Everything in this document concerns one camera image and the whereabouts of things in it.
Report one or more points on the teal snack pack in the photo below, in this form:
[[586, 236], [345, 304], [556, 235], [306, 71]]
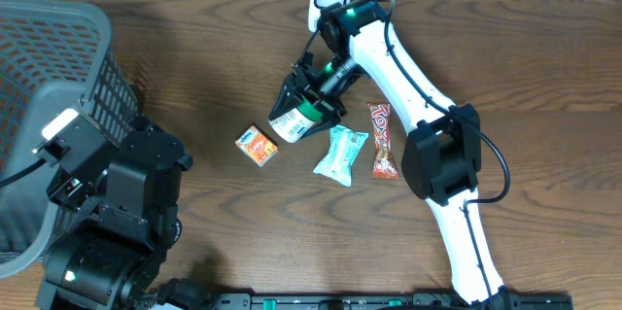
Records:
[[345, 145]]

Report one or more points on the green lid jar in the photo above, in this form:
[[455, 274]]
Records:
[[293, 125]]

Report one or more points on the orange tissue box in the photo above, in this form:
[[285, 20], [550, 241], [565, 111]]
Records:
[[256, 146]]

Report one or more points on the grey plastic basket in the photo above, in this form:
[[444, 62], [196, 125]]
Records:
[[55, 55]]

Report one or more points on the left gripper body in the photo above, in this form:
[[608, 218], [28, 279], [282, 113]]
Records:
[[67, 194]]

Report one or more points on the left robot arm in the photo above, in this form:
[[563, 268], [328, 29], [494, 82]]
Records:
[[123, 201]]

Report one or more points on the orange candy bar wrapper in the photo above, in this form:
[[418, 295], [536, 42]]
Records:
[[384, 165]]

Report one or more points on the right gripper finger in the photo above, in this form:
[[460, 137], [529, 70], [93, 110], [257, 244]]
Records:
[[290, 95], [331, 116]]

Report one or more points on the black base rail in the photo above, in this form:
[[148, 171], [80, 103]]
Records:
[[244, 301]]

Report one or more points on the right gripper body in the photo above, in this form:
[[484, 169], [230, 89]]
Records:
[[314, 83]]

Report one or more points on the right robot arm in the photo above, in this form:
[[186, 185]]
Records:
[[442, 154]]

